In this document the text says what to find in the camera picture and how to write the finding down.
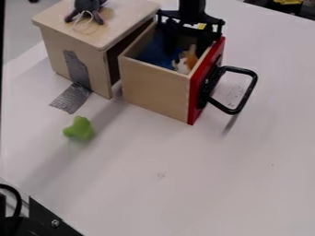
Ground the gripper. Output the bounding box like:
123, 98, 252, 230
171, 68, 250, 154
155, 8, 228, 60

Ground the drawer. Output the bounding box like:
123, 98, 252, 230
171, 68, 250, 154
116, 20, 260, 126

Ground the orange and white plush toy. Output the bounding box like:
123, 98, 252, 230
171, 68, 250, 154
170, 43, 201, 76

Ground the cabinet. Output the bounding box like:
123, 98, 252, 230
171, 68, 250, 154
30, 0, 162, 115

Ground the green toy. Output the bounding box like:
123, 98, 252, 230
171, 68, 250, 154
61, 115, 97, 143

